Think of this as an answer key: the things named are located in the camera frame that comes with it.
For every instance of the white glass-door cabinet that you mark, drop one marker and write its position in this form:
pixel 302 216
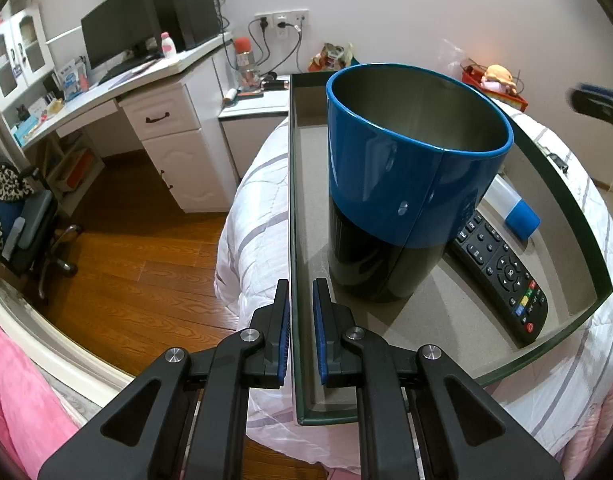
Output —
pixel 16 55

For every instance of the blue and black metal cup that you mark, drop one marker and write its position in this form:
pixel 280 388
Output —
pixel 386 185

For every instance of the black remote control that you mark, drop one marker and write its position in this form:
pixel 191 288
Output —
pixel 506 280

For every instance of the black computer tower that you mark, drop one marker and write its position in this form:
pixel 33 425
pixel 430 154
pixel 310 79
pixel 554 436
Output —
pixel 186 7

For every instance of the orange plush toy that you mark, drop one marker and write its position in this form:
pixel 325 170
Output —
pixel 498 77

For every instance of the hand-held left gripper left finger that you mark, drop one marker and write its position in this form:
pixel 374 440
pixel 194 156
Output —
pixel 285 330

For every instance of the white bed frame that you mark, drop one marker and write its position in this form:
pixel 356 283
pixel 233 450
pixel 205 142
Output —
pixel 61 345

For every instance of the clear plastic bag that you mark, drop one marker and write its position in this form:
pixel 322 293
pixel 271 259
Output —
pixel 456 57

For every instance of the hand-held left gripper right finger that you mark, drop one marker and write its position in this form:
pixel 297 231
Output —
pixel 320 330

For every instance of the white desk with drawers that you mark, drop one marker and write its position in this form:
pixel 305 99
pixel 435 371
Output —
pixel 171 150

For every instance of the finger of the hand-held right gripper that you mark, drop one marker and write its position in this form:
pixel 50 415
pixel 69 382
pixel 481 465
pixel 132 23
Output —
pixel 596 102

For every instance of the grey office chair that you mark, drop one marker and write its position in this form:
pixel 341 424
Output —
pixel 29 240

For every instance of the black computer monitor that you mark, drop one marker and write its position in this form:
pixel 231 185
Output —
pixel 119 27

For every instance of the colourful snack bag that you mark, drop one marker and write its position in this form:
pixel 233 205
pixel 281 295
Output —
pixel 331 57

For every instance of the red basket with plush toy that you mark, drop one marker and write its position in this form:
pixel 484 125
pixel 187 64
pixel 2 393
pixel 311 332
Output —
pixel 511 95

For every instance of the pink tray box dark rim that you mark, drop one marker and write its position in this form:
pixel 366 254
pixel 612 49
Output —
pixel 436 325

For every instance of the black keyboard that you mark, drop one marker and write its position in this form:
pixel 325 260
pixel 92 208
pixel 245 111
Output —
pixel 124 71

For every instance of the leopard print cloth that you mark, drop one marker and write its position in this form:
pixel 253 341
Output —
pixel 9 182

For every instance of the white nightstand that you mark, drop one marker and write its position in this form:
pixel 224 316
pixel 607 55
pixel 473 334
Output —
pixel 251 125

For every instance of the blue and white box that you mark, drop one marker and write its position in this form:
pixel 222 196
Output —
pixel 72 79

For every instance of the white tube with blue cap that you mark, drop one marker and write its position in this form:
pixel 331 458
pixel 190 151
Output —
pixel 521 217

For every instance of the pink and white bottle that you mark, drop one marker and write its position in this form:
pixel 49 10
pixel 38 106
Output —
pixel 168 46

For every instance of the pink blanket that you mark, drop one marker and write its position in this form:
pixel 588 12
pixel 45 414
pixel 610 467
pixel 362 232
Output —
pixel 21 400

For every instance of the clear bottle with red cap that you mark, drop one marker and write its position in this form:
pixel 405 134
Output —
pixel 247 67

